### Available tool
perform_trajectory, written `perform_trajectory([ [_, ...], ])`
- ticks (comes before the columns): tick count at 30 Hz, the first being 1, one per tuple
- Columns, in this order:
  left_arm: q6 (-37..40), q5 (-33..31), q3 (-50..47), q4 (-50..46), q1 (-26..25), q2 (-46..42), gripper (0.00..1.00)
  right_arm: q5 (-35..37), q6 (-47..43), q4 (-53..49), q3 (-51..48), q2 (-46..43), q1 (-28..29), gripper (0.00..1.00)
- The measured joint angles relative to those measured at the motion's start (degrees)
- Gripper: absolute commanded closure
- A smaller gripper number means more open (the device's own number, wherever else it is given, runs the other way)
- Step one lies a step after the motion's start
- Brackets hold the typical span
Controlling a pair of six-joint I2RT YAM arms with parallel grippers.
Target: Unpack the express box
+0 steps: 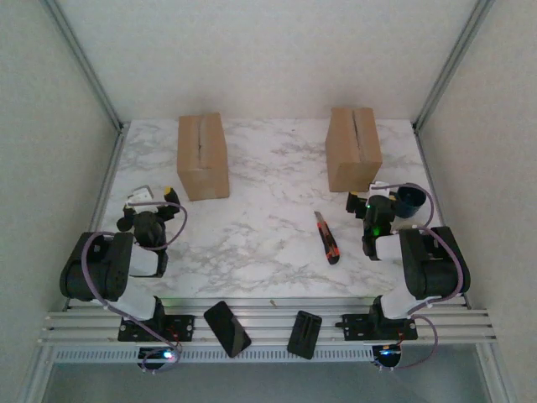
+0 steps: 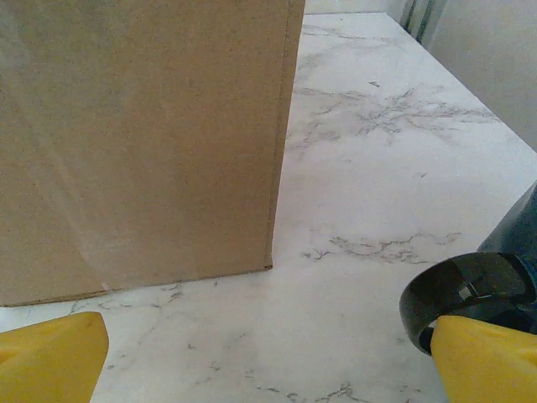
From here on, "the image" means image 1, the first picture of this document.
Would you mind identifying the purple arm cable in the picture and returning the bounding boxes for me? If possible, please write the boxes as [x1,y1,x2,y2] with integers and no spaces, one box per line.
[81,201,189,375]
[368,182,469,373]

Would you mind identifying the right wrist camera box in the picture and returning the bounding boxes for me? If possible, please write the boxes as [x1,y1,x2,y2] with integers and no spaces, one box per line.
[370,180,395,199]

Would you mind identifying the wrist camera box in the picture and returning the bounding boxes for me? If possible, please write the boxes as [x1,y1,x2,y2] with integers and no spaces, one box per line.
[370,180,395,199]
[127,183,155,207]

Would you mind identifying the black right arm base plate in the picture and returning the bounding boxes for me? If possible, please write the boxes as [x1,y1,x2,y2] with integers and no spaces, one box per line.
[341,312,419,342]

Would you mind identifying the aluminium right side rail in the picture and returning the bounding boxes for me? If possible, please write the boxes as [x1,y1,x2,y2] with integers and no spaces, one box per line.
[413,123,473,310]

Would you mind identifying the black smartphone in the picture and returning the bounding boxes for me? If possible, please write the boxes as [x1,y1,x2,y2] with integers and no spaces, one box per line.
[203,300,253,359]

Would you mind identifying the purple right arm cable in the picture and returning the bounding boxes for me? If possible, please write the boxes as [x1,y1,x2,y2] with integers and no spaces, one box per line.
[368,182,469,373]

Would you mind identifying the grey slotted cable duct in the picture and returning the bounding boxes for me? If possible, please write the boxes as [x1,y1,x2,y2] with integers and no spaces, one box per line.
[52,346,374,365]

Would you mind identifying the aluminium mounting rail beam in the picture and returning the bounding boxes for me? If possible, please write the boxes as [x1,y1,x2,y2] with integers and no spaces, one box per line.
[37,296,498,348]

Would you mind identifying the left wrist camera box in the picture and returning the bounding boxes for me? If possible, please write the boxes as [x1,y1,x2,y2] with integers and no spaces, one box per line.
[127,183,155,207]

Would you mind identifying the dark blue mug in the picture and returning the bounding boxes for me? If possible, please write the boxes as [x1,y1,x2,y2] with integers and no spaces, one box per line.
[395,182,429,219]

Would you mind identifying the aluminium left side rail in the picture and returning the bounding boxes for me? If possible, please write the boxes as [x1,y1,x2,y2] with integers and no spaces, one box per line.
[62,123,129,311]

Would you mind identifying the black phone holder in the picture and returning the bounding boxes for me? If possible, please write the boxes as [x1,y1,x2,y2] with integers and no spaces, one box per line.
[286,309,323,361]

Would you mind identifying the orange and black utility knife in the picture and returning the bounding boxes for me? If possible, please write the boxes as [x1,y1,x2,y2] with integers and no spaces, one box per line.
[313,210,341,265]

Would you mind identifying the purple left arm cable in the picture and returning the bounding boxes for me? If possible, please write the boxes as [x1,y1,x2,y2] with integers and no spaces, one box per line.
[81,201,189,375]

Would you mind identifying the aluminium frame post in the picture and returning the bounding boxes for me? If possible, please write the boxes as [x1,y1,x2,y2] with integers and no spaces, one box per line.
[413,0,496,131]
[39,0,125,131]

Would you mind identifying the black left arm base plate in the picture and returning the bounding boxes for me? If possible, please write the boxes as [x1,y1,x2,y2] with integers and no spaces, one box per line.
[117,314,197,342]

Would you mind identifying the aluminium right frame post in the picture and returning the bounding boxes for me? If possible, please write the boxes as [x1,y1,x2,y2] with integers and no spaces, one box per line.
[413,0,496,131]

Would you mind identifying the wide brown cardboard box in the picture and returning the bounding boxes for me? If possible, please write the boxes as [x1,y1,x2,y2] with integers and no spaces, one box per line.
[176,112,231,202]

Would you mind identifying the aluminium rail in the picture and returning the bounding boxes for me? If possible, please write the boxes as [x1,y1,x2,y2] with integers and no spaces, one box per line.
[413,123,473,310]
[62,123,129,311]

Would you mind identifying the controller board with LED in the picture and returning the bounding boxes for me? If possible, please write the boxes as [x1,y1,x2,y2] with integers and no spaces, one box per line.
[138,346,182,374]
[372,343,404,373]

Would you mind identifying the aluminium left frame post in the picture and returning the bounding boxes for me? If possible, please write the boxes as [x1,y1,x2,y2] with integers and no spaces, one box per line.
[39,0,125,131]

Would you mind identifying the narrow brown cardboard box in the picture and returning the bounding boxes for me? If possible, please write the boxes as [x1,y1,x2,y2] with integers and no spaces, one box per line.
[325,107,383,193]

